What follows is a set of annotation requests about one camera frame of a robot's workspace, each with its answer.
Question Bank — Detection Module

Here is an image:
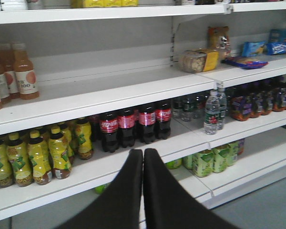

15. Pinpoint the clear cookie box yellow label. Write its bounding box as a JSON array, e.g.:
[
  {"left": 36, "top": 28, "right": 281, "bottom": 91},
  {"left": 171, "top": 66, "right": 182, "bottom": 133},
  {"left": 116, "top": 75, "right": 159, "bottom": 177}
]
[{"left": 178, "top": 48, "right": 219, "bottom": 73}]

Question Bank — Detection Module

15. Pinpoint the cola bottle far left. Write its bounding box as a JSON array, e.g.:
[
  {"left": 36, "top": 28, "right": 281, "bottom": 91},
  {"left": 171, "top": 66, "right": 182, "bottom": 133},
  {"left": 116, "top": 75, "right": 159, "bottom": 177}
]
[{"left": 100, "top": 111, "right": 119, "bottom": 153}]

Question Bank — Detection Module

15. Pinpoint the cola bottle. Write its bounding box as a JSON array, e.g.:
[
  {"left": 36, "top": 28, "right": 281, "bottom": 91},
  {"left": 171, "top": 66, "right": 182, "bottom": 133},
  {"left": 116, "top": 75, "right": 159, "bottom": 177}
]
[
  {"left": 100, "top": 111, "right": 119, "bottom": 153},
  {"left": 138, "top": 103, "right": 156, "bottom": 144},
  {"left": 154, "top": 99, "right": 172, "bottom": 139},
  {"left": 117, "top": 107, "right": 136, "bottom": 148}
]

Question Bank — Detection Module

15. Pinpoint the cola bottle far right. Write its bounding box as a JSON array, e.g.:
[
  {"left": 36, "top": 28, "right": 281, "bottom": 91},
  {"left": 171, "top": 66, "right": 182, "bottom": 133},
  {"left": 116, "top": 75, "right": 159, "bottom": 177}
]
[{"left": 154, "top": 99, "right": 172, "bottom": 139}]

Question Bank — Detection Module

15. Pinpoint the white metal shelving unit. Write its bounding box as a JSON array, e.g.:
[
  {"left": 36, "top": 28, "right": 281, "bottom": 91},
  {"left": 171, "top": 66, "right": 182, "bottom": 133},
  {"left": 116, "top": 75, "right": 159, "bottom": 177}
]
[{"left": 0, "top": 0, "right": 286, "bottom": 222}]

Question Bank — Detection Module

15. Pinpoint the orange juice bottle right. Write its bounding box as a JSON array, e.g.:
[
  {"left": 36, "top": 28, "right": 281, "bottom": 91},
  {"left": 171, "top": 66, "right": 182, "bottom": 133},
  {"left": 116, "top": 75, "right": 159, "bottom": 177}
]
[{"left": 12, "top": 43, "right": 40, "bottom": 100}]

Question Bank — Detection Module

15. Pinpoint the clear water bottle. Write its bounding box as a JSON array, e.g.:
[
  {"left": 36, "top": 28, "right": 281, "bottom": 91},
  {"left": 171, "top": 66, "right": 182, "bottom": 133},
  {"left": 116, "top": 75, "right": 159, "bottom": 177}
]
[
  {"left": 217, "top": 87, "right": 227, "bottom": 130},
  {"left": 204, "top": 90, "right": 220, "bottom": 135}
]

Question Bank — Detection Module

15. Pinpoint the yellow lemon tea bottle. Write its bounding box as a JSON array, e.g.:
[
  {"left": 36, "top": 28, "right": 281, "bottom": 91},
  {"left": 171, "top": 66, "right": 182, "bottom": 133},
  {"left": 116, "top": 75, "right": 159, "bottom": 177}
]
[
  {"left": 0, "top": 139, "right": 13, "bottom": 187},
  {"left": 6, "top": 132, "right": 33, "bottom": 187},
  {"left": 27, "top": 130, "right": 52, "bottom": 185},
  {"left": 48, "top": 125, "right": 72, "bottom": 179}
]

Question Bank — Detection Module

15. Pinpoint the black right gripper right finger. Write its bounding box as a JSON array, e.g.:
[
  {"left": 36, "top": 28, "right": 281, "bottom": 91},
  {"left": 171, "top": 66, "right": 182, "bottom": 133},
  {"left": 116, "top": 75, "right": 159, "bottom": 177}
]
[{"left": 143, "top": 148, "right": 237, "bottom": 229}]

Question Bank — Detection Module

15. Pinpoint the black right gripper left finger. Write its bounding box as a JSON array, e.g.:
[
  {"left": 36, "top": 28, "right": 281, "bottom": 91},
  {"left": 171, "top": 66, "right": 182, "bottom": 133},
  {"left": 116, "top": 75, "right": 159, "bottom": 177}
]
[{"left": 57, "top": 149, "right": 143, "bottom": 229}]

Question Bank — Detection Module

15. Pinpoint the orange juice bottle front middle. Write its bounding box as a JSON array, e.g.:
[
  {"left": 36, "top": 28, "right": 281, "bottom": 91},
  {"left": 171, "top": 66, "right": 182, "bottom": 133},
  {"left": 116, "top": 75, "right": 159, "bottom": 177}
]
[{"left": 0, "top": 43, "right": 20, "bottom": 99}]

